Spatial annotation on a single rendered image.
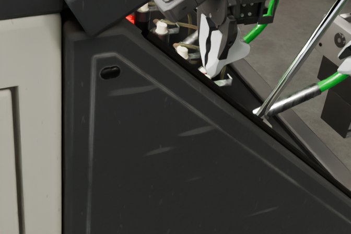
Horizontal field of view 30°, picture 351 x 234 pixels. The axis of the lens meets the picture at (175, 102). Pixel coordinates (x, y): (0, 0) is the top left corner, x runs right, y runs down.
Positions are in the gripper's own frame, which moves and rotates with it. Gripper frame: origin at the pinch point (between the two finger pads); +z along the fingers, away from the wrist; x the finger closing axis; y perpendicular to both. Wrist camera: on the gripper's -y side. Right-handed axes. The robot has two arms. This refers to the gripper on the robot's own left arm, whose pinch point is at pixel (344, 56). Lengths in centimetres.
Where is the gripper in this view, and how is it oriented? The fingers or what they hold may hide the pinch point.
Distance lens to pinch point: 89.5
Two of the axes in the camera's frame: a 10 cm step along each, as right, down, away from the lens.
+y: 6.7, 5.9, 4.5
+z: -7.2, 3.5, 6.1
